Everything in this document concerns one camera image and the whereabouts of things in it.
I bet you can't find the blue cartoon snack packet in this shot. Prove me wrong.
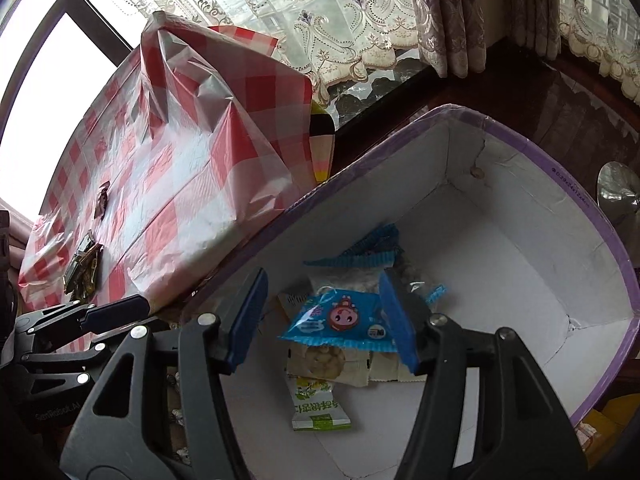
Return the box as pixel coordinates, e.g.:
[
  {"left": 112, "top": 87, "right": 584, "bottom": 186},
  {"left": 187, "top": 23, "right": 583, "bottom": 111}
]
[{"left": 277, "top": 287, "right": 401, "bottom": 356}]

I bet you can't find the orange yellow packaging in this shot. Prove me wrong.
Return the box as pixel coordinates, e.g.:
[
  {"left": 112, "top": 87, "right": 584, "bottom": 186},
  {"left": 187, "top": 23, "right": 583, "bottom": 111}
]
[{"left": 575, "top": 395, "right": 640, "bottom": 461}]

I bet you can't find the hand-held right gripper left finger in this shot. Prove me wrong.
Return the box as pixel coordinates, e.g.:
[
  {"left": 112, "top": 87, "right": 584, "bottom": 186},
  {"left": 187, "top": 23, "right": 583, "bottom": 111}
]
[{"left": 60, "top": 266, "right": 269, "bottom": 480}]

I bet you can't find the white box with purple rim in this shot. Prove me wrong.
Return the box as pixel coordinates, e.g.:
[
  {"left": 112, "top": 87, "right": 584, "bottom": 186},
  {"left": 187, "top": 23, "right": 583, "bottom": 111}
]
[{"left": 180, "top": 104, "right": 640, "bottom": 480}]

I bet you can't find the shiny silver object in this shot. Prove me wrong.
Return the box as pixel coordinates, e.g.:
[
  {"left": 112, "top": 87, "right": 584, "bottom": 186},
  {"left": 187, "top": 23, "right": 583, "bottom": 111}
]
[{"left": 597, "top": 161, "right": 640, "bottom": 221}]

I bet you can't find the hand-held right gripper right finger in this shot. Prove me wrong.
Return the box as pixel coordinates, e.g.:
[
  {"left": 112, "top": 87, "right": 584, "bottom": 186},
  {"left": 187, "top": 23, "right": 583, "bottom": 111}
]
[{"left": 378, "top": 267, "right": 588, "bottom": 480}]

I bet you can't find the red white checkered tablecloth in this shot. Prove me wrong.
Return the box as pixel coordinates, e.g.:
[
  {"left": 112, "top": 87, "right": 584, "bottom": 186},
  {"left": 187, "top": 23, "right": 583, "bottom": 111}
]
[{"left": 17, "top": 10, "right": 313, "bottom": 356}]

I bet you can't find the dark window frame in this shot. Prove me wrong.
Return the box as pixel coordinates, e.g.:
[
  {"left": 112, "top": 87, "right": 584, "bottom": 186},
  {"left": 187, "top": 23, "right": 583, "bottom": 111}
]
[{"left": 320, "top": 50, "right": 451, "bottom": 133}]

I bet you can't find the blue edged clear snack packet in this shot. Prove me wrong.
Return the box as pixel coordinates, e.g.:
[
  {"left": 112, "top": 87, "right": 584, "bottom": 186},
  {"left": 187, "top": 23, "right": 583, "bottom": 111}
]
[{"left": 302, "top": 224, "right": 406, "bottom": 268}]

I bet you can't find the green white snack packet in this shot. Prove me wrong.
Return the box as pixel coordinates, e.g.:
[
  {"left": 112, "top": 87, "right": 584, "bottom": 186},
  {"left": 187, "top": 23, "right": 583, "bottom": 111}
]
[{"left": 286, "top": 375, "right": 352, "bottom": 432}]

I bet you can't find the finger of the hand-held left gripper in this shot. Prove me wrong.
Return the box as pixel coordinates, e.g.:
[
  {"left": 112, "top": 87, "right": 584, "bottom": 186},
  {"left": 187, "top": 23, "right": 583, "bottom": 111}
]
[
  {"left": 15, "top": 295, "right": 152, "bottom": 341},
  {"left": 22, "top": 332, "right": 121, "bottom": 396}
]

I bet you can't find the white lace curtain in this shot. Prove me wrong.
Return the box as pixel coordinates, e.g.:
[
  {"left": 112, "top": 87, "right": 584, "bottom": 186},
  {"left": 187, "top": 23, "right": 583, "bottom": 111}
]
[
  {"left": 557, "top": 0, "right": 640, "bottom": 101},
  {"left": 85, "top": 0, "right": 421, "bottom": 106}
]

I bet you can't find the dark gold snack packet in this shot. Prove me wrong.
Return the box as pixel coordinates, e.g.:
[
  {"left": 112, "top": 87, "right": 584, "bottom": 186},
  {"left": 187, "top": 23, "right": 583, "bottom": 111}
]
[{"left": 64, "top": 242, "right": 104, "bottom": 296}]

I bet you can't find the clear cream pastry packet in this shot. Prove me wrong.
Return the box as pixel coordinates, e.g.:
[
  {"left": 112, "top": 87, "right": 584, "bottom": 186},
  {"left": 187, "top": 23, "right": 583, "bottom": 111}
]
[{"left": 307, "top": 257, "right": 401, "bottom": 295}]

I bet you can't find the embroidered thick curtain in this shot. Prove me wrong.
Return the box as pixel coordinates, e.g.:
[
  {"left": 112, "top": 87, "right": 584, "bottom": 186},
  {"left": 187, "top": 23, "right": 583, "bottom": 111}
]
[{"left": 405, "top": 0, "right": 561, "bottom": 78}]

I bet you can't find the white cookie snack packet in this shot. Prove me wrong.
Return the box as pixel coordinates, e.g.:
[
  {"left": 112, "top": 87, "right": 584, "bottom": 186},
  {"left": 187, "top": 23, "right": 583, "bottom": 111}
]
[{"left": 285, "top": 342, "right": 373, "bottom": 388}]

